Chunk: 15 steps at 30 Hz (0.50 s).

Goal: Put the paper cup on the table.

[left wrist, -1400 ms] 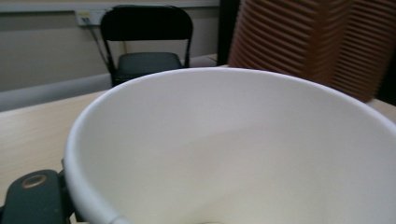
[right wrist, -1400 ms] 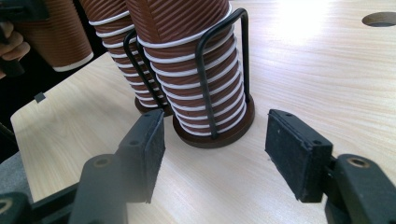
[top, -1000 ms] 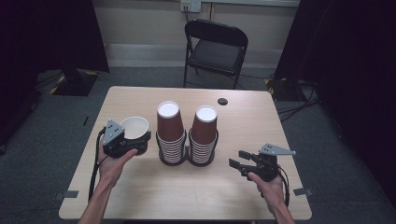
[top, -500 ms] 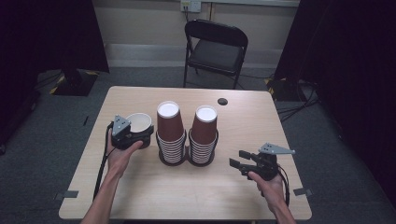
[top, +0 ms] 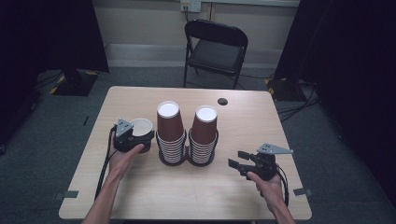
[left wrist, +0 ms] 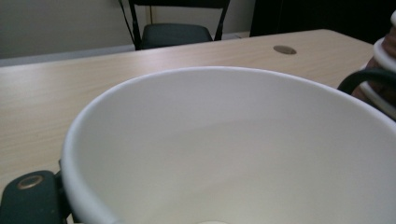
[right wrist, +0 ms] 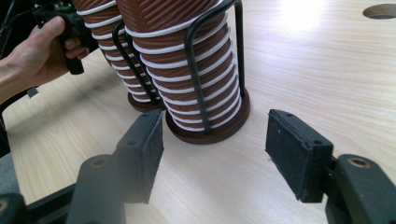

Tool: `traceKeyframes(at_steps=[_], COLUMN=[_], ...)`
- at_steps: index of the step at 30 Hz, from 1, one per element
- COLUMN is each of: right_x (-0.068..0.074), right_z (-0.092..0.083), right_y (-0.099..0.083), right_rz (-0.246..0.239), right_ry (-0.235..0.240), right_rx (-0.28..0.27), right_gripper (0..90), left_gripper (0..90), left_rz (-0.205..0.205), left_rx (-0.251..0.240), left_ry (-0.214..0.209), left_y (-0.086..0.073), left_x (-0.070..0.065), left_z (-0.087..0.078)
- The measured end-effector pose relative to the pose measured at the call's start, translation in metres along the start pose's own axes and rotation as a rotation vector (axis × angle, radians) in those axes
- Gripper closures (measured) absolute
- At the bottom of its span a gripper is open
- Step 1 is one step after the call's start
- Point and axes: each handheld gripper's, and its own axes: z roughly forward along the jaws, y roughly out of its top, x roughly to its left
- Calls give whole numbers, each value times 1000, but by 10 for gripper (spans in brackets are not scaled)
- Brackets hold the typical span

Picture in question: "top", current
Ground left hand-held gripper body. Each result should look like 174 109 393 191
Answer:
112 118 146 153

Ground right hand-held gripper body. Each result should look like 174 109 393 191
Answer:
248 143 294 182

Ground brown paper cup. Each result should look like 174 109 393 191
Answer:
129 118 154 154

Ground black double cup holder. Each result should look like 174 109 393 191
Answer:
155 130 219 167

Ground stack of brown cups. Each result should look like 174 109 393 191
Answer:
156 100 188 165
188 105 219 165

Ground person's right hand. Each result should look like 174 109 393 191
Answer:
247 171 286 213

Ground person's left hand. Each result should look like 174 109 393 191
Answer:
106 143 146 178

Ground black stand base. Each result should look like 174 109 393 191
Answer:
49 68 100 97
264 76 301 103

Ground black folding chair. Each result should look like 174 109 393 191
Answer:
183 19 249 91

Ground dark curtain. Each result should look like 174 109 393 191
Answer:
0 0 110 150
274 0 396 199

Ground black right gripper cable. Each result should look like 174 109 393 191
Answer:
275 164 290 208

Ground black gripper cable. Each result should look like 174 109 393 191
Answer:
94 125 119 201
275 164 290 208

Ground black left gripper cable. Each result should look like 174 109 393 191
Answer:
94 125 119 201

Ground black floor cables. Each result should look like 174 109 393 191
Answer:
276 78 321 123

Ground white wall socket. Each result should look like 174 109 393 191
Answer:
180 0 203 13

